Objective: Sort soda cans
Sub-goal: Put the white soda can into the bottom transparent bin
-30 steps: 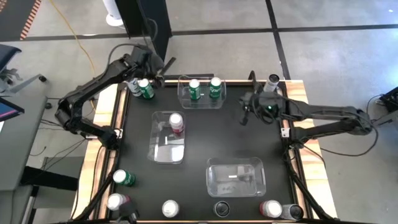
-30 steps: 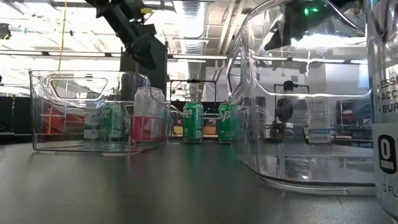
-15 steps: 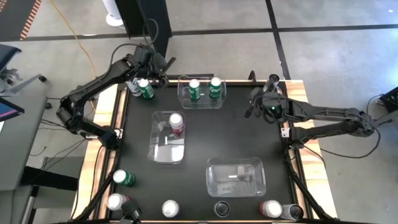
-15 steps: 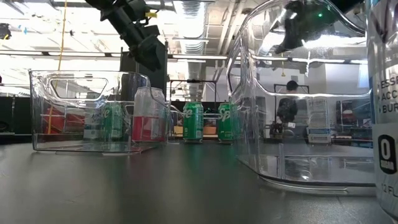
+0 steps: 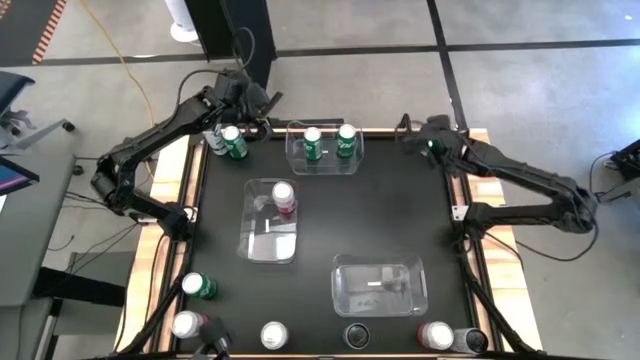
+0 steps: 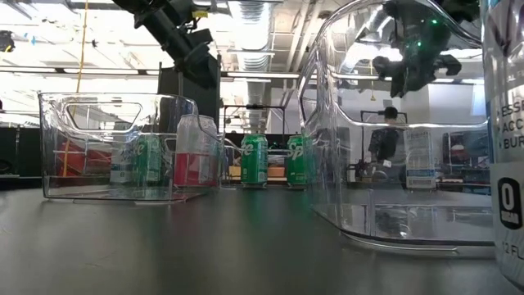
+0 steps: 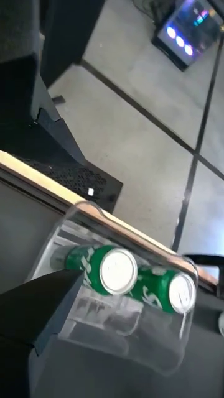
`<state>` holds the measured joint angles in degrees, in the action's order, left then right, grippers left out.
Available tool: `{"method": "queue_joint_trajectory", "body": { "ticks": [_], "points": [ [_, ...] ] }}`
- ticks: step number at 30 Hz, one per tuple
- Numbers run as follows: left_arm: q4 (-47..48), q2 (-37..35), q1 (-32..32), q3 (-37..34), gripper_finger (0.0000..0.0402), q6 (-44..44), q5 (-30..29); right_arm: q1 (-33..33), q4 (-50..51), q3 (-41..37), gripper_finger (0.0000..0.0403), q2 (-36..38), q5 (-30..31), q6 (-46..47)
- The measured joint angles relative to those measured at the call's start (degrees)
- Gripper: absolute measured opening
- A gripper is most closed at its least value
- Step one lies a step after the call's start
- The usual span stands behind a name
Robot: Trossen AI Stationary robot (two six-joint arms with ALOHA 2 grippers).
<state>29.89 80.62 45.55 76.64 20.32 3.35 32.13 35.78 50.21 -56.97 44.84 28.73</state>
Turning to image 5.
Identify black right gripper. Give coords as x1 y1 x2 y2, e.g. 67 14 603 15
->
399 114 469 164

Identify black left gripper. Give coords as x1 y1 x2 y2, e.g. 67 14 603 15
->
214 69 275 143

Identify green Sprite soda can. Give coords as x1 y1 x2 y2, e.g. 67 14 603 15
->
222 124 250 161
334 123 358 160
302 126 325 162
180 271 220 301

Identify white Celsius energy can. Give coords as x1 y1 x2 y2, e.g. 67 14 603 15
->
202 127 229 157
342 322 372 351
452 327 490 355

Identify pink white Spindrift can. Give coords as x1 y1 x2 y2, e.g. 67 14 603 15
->
271 179 297 216
418 319 458 351
170 309 210 340
259 320 290 351

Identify clear plastic storage bin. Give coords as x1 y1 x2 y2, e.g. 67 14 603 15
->
284 119 365 177
330 252 429 319
235 177 300 265

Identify long black bar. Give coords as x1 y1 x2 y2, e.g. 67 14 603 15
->
264 118 346 130

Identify black standing panel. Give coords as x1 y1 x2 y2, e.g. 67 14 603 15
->
183 0 279 110

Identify black equipment cart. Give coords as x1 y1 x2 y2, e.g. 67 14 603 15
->
589 138 640 204

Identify black desk side panel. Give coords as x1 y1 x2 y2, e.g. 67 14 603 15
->
32 267 127 307

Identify office chair with grey base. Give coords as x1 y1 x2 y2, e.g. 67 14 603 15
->
0 69 77 151

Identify dark computer monitor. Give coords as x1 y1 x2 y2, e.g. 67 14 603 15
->
0 155 41 197

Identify black mat orange stripes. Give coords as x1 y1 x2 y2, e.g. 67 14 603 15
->
0 0 69 67

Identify grey desk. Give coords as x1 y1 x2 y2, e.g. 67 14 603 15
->
0 152 79 309

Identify yellow cable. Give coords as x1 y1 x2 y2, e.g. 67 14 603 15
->
79 0 155 177

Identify white round pedestal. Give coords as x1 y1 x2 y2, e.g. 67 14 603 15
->
163 0 200 45

